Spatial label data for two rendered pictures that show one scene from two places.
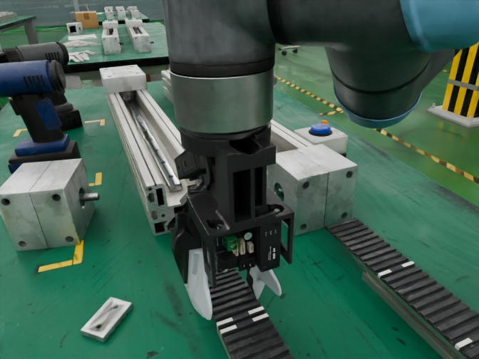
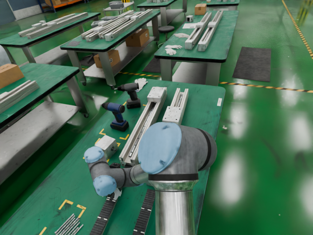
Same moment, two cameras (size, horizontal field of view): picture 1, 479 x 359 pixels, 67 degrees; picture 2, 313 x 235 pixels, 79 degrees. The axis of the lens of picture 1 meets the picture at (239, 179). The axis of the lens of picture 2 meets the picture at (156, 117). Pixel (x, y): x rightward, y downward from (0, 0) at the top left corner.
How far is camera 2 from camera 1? 0.83 m
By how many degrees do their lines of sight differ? 36
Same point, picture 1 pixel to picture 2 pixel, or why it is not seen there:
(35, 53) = (129, 87)
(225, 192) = not seen: hidden behind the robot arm
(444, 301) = (143, 222)
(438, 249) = not seen: hidden behind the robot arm
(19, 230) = not seen: hidden behind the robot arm
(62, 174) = (107, 144)
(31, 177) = (103, 141)
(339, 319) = (131, 210)
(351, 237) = (148, 195)
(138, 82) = (157, 100)
